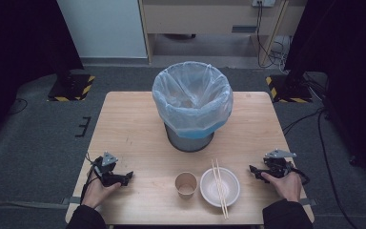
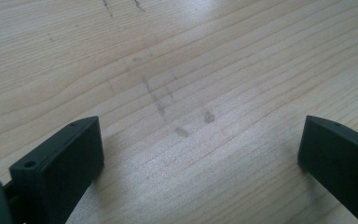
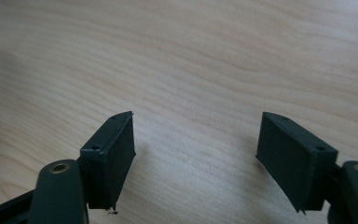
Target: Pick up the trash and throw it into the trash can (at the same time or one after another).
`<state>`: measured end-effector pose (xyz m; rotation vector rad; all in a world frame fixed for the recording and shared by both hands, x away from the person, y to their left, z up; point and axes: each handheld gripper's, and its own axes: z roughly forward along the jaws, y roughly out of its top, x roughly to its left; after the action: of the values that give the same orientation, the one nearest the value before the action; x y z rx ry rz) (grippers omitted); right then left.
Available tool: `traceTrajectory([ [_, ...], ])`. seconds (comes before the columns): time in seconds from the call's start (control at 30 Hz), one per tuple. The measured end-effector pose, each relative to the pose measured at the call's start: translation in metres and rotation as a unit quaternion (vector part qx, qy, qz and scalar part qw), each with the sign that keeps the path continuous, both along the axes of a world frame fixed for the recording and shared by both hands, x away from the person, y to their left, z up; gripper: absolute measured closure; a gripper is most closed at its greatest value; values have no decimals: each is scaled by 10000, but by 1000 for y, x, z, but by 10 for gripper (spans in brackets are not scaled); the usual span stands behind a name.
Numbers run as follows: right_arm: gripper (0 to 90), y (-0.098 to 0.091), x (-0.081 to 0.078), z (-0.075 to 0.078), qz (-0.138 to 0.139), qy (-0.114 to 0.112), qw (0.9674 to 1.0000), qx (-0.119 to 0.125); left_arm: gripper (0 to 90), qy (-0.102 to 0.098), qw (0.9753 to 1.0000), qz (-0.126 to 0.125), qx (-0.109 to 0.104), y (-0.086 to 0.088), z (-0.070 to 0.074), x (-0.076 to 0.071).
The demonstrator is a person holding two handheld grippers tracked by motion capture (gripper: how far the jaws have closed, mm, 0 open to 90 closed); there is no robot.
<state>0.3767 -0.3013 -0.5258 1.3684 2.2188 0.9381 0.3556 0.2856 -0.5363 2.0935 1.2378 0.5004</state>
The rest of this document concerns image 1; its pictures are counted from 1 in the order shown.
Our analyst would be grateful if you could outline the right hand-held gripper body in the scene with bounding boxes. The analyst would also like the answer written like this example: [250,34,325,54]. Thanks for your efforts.
[262,148,298,179]

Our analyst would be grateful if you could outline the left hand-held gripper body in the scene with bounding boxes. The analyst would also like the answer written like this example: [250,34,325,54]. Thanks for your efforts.
[90,151,123,188]

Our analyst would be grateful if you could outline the wooden chopstick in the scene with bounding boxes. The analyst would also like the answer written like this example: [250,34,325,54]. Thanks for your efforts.
[211,159,228,220]
[214,158,230,219]

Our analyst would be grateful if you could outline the white disposable bowl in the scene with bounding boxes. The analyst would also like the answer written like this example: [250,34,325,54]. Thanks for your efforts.
[199,167,241,208]

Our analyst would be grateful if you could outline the grey metal trash bin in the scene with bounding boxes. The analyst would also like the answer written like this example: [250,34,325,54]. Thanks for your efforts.
[164,122,215,153]

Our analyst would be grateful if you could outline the translucent blue bin bag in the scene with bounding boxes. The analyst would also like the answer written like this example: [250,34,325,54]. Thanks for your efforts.
[152,61,234,140]

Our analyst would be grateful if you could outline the person's left hand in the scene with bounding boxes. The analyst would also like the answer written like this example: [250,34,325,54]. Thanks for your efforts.
[81,173,122,210]

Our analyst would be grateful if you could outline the person's right hand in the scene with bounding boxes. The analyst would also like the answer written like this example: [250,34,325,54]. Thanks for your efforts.
[260,171,303,203]

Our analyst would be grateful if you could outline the brown paper cup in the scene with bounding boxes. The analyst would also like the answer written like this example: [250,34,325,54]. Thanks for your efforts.
[174,171,198,200]

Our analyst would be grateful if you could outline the black curtain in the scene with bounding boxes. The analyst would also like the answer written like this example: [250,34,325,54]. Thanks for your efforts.
[284,0,366,190]
[0,0,85,151]

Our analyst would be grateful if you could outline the beige wooden cabinet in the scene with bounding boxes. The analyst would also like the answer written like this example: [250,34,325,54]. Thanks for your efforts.
[138,0,309,65]

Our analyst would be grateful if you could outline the left hand-held gripper cable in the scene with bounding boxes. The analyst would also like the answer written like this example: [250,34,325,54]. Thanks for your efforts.
[79,152,100,205]

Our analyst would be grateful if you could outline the hand-held gripper cable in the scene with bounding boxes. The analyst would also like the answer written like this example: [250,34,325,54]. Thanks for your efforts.
[79,152,100,205]
[290,165,311,186]

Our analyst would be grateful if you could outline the right hand-held gripper cable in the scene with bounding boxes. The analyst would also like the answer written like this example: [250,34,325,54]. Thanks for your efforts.
[290,165,311,186]

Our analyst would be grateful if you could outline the long black floor cable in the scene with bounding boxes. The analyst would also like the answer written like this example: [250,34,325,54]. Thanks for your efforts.
[317,108,360,229]

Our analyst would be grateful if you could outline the thin black floor cable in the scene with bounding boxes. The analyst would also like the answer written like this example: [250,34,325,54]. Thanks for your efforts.
[7,97,29,116]

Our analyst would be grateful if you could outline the tangle of floor cables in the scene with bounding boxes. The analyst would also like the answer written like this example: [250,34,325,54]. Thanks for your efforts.
[268,35,293,73]

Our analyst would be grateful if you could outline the black cable from outlet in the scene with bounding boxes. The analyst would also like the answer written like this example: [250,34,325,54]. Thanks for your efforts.
[255,1,279,70]

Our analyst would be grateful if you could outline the white wall power outlet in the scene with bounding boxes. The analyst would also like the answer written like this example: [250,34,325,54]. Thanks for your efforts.
[252,0,276,9]

